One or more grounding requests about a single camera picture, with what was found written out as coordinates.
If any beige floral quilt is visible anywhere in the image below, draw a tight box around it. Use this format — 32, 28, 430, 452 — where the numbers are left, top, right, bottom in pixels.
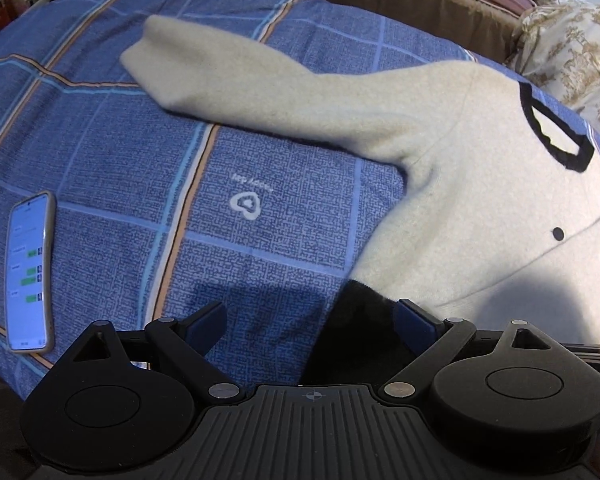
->
497, 0, 600, 133

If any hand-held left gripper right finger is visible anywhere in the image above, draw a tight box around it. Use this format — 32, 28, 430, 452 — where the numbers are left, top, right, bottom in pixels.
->
377, 298, 574, 401

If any blue plaid blanket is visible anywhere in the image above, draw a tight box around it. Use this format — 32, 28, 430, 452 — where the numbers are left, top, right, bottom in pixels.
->
0, 0, 600, 401

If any brown skirted bed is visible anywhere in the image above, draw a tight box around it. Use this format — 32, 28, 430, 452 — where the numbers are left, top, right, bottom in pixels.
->
157, 0, 526, 67

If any cream sweater with black trim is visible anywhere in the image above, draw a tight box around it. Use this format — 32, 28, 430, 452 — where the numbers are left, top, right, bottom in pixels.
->
120, 14, 600, 386

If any smartphone with lit screen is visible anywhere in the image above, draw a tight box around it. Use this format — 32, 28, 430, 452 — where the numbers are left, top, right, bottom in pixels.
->
4, 191, 57, 354

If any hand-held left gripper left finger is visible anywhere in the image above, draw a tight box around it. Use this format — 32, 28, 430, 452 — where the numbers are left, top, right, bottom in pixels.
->
55, 301, 243, 404

